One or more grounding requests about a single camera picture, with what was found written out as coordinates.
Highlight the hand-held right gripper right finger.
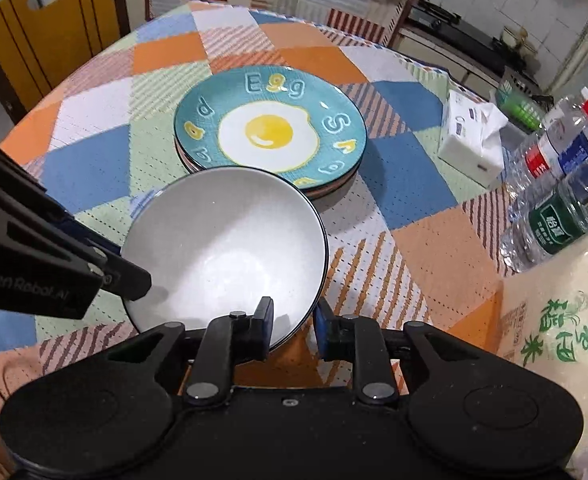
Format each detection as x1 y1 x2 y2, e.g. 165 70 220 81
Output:
312 299 481 407

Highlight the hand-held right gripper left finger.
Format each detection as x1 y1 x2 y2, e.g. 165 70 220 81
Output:
105 296 276 408

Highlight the clear bottle with green label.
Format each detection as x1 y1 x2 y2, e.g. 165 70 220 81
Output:
498 159 588 276

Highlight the white plate with bunny print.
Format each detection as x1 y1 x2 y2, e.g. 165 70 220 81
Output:
175 135 366 200

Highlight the black gas stove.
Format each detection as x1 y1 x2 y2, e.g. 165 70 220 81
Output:
406 0 531 77

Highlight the yellow wooden chair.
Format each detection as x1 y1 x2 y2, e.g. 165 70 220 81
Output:
0 0 131 122

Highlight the blue plate with egg print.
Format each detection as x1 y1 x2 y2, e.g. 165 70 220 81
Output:
172 65 368 192

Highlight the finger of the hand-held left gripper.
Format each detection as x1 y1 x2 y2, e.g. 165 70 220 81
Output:
0 126 125 262
87 253 153 303

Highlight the white tissue pack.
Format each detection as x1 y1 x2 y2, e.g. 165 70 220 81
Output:
436 88 510 189

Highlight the clear bottle with red label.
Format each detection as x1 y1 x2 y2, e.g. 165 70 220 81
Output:
504 99 588 222

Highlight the clear bottle with blue label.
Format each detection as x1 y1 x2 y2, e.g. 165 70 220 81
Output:
549 119 588 197

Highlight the cream ceramic pot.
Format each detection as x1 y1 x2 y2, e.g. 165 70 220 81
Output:
502 26 529 50

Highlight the beige sack with green print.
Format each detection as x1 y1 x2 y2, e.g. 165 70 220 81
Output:
493 239 588 480

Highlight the green plastic basket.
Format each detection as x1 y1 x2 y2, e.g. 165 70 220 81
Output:
495 84 543 134

